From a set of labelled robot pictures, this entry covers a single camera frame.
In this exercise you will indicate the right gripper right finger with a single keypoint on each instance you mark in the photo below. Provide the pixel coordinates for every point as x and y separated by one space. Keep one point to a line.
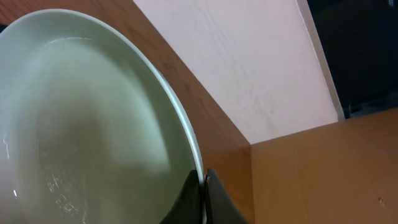
219 206

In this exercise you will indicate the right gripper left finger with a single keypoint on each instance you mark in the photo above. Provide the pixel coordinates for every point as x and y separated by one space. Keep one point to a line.
187 208

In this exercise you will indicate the light blue plate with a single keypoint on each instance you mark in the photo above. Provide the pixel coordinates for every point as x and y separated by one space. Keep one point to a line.
91 132

